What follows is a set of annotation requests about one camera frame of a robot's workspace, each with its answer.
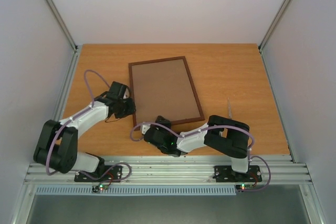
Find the brown wooden picture frame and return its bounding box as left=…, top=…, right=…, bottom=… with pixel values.
left=128, top=56, right=205, bottom=128

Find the clear handle screwdriver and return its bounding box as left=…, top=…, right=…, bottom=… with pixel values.
left=227, top=98, right=233, bottom=119

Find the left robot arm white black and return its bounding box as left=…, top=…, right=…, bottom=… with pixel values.
left=33, top=81, right=135, bottom=181

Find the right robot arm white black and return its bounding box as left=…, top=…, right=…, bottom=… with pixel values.
left=141, top=115, right=254, bottom=180

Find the left small circuit board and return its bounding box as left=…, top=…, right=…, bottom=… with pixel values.
left=91, top=185, right=109, bottom=193

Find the small circuit board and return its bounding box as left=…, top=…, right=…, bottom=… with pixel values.
left=235, top=184, right=257, bottom=191
left=91, top=185, right=109, bottom=193

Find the right small circuit board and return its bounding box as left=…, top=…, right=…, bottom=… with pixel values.
left=235, top=184, right=257, bottom=191

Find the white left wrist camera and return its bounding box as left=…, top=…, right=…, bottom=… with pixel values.
left=123, top=89, right=130, bottom=99

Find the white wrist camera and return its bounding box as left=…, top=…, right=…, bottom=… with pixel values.
left=141, top=124, right=150, bottom=135
left=123, top=89, right=130, bottom=99

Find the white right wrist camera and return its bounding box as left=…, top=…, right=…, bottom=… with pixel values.
left=141, top=124, right=150, bottom=135

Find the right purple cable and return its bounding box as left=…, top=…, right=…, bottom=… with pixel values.
left=130, top=121, right=271, bottom=191

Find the purple cable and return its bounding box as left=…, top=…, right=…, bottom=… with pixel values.
left=130, top=121, right=271, bottom=191
left=46, top=69, right=132, bottom=183

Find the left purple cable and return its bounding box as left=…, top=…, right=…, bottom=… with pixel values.
left=46, top=69, right=132, bottom=183

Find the aluminium rail base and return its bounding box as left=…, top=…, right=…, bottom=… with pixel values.
left=23, top=155, right=313, bottom=185

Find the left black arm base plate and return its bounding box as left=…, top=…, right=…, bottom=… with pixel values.
left=74, top=165, right=123, bottom=183

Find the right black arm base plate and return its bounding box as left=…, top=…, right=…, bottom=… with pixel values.
left=213, top=165, right=262, bottom=183

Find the grey slotted cable duct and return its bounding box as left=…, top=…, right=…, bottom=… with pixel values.
left=35, top=185, right=236, bottom=196

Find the left aluminium corner post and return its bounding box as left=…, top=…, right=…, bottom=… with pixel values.
left=45, top=0, right=78, bottom=52

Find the aluminium corner post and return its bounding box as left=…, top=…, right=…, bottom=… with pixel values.
left=258, top=0, right=292, bottom=54
left=45, top=0, right=78, bottom=52

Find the right aluminium corner post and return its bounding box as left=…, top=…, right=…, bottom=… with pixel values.
left=258, top=0, right=292, bottom=54

